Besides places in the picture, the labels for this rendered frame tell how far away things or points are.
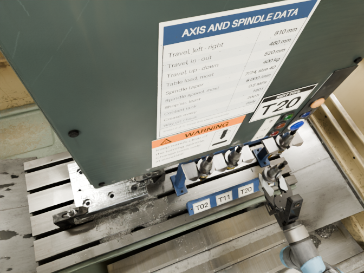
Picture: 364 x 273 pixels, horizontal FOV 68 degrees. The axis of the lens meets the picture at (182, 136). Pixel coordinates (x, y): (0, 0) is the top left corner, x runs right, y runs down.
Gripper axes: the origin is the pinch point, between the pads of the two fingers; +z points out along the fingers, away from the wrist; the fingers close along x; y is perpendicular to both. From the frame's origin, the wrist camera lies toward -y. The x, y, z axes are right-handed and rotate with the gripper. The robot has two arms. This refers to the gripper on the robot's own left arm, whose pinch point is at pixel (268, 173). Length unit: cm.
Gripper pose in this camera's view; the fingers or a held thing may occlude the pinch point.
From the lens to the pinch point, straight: 106.5
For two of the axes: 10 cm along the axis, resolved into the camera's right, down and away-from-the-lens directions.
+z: -3.4, -8.6, 3.8
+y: -1.1, 4.4, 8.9
